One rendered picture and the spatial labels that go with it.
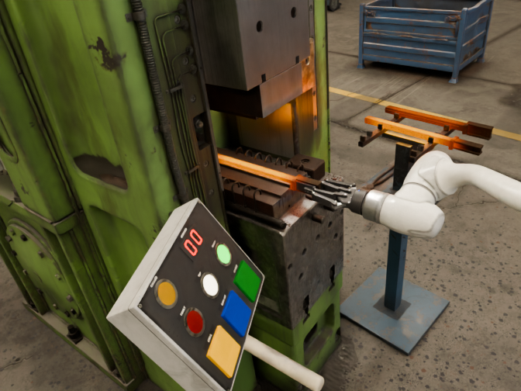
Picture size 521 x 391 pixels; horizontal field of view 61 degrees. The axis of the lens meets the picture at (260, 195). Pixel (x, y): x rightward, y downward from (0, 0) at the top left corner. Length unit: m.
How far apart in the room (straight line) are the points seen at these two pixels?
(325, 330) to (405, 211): 0.96
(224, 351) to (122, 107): 0.59
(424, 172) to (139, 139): 0.77
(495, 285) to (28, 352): 2.40
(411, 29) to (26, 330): 4.39
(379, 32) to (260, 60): 4.23
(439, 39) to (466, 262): 2.90
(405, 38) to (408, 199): 4.06
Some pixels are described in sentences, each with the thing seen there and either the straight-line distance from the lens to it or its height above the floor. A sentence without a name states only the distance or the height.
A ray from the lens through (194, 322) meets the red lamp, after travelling 0.91.
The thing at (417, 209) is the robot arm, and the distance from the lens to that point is 1.24.
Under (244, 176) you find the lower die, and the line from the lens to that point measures 1.51.
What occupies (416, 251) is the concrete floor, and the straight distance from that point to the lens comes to 2.71.
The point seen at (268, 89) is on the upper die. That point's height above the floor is 1.34.
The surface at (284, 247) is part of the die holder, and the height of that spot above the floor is 0.86.
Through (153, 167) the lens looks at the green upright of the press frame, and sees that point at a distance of 1.16.
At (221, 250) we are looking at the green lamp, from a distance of 1.03.
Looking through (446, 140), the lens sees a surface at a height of 0.99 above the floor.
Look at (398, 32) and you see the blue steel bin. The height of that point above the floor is 0.45.
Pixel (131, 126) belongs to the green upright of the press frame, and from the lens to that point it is 1.10.
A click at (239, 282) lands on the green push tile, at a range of 1.04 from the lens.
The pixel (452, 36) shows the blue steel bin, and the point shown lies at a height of 0.45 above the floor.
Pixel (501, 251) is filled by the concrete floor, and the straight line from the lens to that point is 2.83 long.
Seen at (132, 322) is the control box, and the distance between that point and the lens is 0.85.
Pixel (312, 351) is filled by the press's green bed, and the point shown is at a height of 0.15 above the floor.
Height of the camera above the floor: 1.76
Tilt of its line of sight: 33 degrees down
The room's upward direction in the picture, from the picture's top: 7 degrees counter-clockwise
